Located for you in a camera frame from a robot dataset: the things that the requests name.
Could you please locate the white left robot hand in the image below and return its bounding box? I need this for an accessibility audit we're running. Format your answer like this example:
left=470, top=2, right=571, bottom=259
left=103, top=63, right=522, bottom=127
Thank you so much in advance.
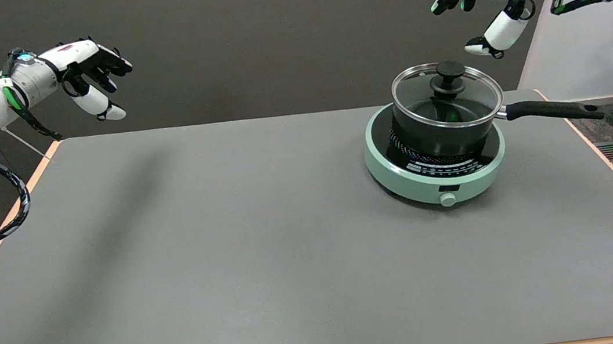
left=38, top=32, right=139, bottom=129

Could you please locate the glass pot lid black knob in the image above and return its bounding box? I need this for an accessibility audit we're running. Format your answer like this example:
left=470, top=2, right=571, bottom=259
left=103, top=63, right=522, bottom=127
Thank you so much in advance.
left=388, top=54, right=507, bottom=136

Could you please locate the mint green induction cooker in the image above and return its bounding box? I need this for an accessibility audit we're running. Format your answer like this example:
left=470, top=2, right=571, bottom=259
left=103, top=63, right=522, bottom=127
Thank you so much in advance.
left=358, top=90, right=513, bottom=216

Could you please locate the black saucepan with long handle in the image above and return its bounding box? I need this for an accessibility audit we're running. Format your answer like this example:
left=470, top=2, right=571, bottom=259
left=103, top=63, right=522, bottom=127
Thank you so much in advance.
left=389, top=79, right=608, bottom=165

